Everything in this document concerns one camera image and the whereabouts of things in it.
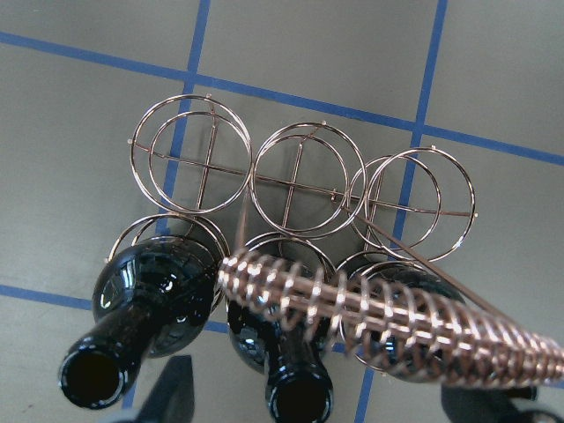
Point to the black rack-side right gripper right finger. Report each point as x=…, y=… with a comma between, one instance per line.
x=482, y=406

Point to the black rack-side right gripper left finger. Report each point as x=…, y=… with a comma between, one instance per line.
x=172, y=396

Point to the dark wine bottle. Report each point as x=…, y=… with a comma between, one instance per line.
x=298, y=387

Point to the dark bottle in rack inner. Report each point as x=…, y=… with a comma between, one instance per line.
x=151, y=300

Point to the dark bottle in rack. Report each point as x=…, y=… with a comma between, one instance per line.
x=151, y=300
x=402, y=346

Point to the dark bottle in rack outer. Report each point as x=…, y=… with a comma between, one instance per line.
x=402, y=346

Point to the copper wire wine rack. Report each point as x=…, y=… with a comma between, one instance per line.
x=307, y=208

